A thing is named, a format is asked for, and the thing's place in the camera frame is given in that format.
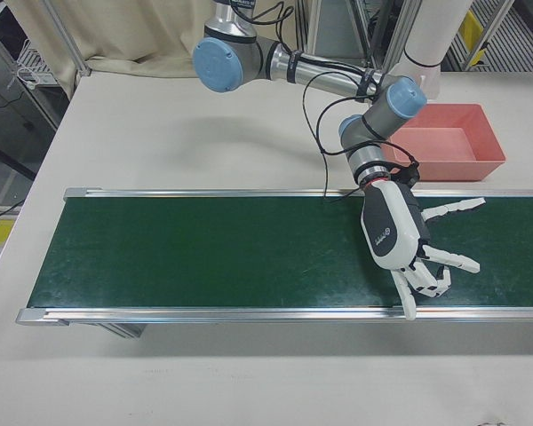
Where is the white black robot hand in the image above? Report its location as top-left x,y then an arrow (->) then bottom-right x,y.
359,180 -> 488,321

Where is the pink plastic box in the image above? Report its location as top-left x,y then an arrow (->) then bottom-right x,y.
384,103 -> 507,183

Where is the green conveyor belt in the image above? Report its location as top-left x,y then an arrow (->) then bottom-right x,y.
26,194 -> 533,310
16,185 -> 533,341

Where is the white column stand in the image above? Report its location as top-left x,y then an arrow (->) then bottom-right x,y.
394,0 -> 472,102

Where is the aluminium profile rack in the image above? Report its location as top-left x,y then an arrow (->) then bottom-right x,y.
295,0 -> 410,72

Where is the beige curtain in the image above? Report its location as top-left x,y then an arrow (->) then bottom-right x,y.
4,0 -> 303,79

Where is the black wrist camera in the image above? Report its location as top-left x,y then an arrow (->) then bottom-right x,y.
393,162 -> 421,187

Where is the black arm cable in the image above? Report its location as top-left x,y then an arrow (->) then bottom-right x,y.
230,0 -> 421,203

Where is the slanted aluminium frame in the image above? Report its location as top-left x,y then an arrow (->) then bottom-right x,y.
442,0 -> 516,72

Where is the aluminium frame post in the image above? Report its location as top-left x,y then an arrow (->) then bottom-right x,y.
44,0 -> 92,77

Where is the white wire rack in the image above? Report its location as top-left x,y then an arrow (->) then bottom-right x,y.
16,42 -> 61,85

